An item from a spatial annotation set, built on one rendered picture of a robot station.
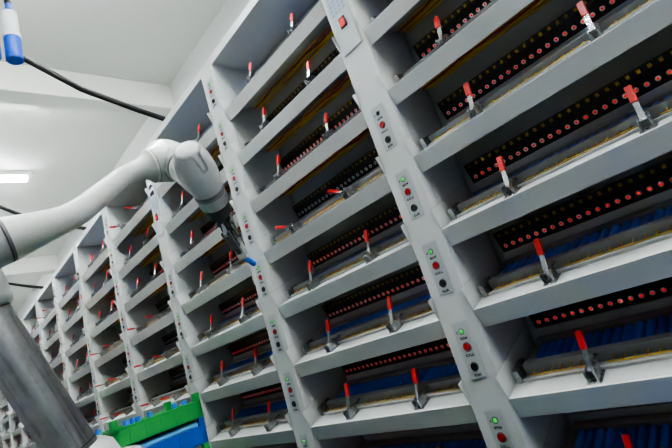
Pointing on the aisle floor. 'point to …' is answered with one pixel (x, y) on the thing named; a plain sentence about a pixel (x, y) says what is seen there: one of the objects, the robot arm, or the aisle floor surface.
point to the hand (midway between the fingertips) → (239, 248)
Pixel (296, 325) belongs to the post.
